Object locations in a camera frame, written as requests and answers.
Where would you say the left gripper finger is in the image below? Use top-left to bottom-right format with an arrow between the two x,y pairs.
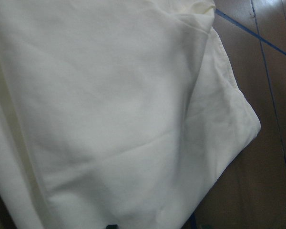
106,224 -> 117,229

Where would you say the cream long-sleeve cat shirt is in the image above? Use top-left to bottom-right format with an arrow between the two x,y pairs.
0,0 -> 260,229

